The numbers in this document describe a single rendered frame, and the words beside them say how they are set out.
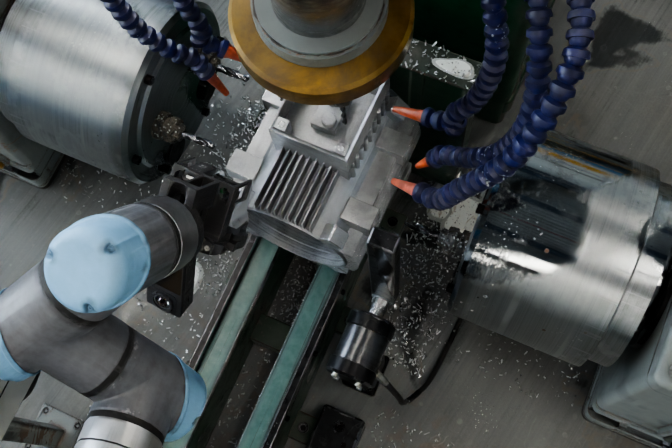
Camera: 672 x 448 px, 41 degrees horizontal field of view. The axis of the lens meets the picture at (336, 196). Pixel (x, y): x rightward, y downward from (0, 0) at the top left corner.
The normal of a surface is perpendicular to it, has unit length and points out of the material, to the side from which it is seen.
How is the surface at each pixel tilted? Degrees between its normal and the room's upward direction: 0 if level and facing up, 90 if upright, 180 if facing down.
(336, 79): 0
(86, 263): 30
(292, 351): 0
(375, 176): 0
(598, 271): 24
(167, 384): 51
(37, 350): 55
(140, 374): 45
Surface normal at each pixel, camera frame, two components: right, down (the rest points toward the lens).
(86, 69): -0.20, 0.01
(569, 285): -0.28, 0.26
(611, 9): -0.06, -0.32
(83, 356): 0.49, 0.22
